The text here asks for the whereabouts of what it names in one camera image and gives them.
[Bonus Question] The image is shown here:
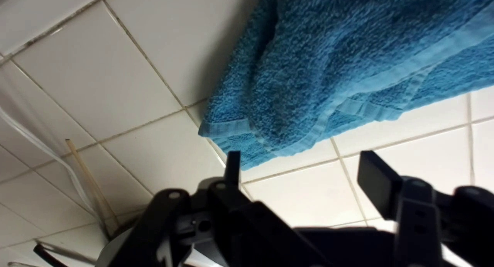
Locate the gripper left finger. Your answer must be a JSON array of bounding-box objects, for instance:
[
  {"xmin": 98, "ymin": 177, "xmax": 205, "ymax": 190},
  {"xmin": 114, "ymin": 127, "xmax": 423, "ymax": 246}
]
[{"xmin": 109, "ymin": 151, "xmax": 328, "ymax": 267}]

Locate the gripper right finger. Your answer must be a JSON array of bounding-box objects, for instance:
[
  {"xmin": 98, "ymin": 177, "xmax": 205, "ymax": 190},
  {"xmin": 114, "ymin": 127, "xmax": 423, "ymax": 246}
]
[{"xmin": 357, "ymin": 150, "xmax": 494, "ymax": 267}]

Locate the wooden stick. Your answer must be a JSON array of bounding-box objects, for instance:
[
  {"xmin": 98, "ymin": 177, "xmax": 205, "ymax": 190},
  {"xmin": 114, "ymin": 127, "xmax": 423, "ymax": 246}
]
[{"xmin": 65, "ymin": 139, "xmax": 121, "ymax": 231}]

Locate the blue terry towel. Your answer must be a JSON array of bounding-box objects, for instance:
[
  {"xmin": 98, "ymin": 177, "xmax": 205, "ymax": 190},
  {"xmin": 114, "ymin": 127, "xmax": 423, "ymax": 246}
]
[{"xmin": 198, "ymin": 0, "xmax": 494, "ymax": 171}]

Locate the white plastic utensil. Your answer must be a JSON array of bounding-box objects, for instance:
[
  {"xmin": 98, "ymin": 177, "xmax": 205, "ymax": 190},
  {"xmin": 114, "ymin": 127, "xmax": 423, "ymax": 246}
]
[{"xmin": 0, "ymin": 104, "xmax": 105, "ymax": 225}]

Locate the black utensil handle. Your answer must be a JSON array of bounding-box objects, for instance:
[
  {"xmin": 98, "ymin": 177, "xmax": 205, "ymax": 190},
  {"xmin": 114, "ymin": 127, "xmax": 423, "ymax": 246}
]
[{"xmin": 33, "ymin": 244, "xmax": 71, "ymax": 267}]

